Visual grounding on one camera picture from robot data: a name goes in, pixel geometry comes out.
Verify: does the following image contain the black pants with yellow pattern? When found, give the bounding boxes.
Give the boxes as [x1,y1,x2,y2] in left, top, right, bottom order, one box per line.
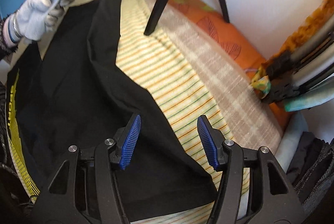
[7,0,217,223]

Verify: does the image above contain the white gloved left hand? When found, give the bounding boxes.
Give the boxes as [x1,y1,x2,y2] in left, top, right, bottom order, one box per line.
[13,0,74,42]

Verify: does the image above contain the pink checked bed cover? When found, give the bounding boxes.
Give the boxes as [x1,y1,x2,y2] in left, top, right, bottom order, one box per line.
[157,5,282,152]

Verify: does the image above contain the yellow striped blanket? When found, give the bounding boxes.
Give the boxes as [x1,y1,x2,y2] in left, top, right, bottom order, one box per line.
[10,0,252,224]

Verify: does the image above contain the folded tripod with colourful scarf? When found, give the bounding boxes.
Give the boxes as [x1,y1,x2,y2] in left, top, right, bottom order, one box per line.
[250,0,333,112]

